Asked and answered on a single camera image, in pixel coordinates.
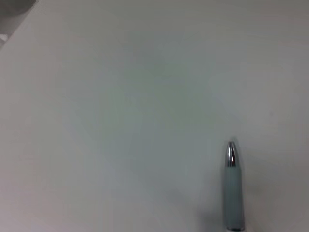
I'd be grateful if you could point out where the silver ballpoint pen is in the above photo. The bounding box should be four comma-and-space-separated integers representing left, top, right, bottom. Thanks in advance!
222, 141, 246, 232

